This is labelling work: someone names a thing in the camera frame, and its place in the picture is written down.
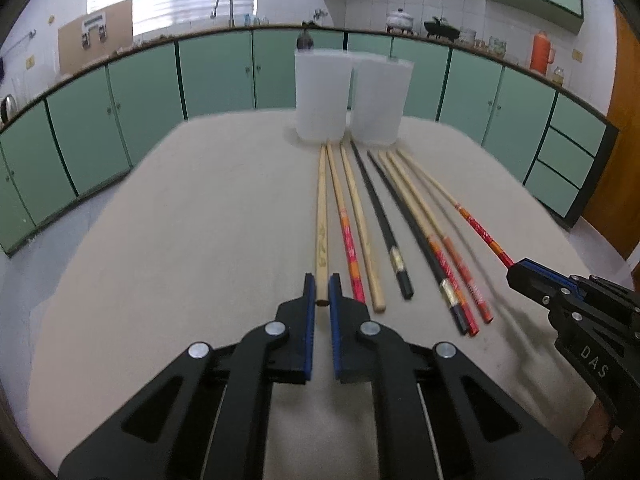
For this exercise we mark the chrome kitchen faucet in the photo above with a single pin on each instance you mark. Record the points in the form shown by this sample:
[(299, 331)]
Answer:
[(229, 2)]

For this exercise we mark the orange thermos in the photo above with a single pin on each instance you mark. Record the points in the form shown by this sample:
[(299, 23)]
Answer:
[(541, 52)]

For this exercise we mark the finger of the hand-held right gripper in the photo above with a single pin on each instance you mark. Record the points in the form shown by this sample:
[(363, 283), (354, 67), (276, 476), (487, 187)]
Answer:
[(530, 285), (545, 274)]

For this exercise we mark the brown wooden door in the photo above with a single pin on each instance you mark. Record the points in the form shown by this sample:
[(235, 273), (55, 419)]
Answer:
[(620, 160)]

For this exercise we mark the green drawer unit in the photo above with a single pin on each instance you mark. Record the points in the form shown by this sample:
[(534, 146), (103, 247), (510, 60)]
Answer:
[(565, 155)]

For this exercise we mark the metal kettle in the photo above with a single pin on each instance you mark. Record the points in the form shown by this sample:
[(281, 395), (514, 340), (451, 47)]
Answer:
[(7, 109)]

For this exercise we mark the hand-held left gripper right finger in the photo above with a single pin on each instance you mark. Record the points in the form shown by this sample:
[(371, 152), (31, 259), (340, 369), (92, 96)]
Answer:
[(335, 320)]

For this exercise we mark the plain wooden chopstick with print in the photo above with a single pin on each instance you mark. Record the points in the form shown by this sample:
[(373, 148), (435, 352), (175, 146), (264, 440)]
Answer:
[(321, 220)]

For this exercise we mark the white cooking pot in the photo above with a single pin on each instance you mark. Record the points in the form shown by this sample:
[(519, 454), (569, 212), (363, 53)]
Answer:
[(399, 20)]

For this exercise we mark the small glass jar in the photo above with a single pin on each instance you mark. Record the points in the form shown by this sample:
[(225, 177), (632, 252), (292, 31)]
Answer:
[(558, 75)]

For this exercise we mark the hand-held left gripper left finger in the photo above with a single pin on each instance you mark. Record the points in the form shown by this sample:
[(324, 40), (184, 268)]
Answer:
[(310, 320)]

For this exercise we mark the brown cardboard sheet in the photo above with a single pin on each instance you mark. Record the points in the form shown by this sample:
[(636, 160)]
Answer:
[(115, 45)]

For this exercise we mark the green base cabinets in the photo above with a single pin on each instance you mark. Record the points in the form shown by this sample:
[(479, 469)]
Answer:
[(215, 75)]

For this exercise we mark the dark round object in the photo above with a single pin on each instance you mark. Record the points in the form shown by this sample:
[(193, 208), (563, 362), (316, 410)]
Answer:
[(305, 41)]

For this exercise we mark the black wok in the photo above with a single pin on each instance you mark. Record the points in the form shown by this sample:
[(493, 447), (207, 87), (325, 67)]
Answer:
[(441, 29)]

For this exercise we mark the wooden chopstick with red end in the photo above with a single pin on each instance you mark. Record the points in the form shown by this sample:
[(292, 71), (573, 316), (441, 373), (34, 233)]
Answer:
[(470, 285), (480, 230), (440, 260), (345, 225)]

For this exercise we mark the white plastic utensil holder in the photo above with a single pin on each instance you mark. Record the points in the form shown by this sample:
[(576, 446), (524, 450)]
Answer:
[(380, 105), (320, 95)]

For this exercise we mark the black chopstick with gold band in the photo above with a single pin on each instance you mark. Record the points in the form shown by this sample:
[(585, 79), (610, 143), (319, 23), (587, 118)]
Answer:
[(449, 294), (404, 280)]

